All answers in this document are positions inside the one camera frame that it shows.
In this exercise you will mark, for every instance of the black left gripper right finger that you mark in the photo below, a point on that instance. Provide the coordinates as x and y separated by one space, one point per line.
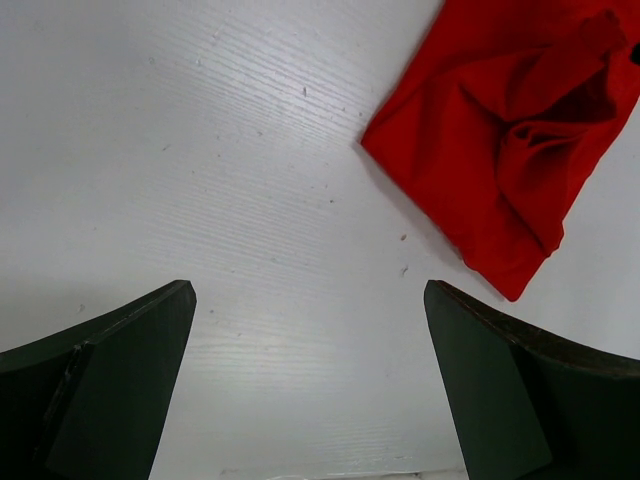
529 404

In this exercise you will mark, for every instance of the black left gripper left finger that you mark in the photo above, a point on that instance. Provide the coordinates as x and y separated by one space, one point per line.
90 402

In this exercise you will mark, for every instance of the red t-shirt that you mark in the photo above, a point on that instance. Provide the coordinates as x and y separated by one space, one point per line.
501 117

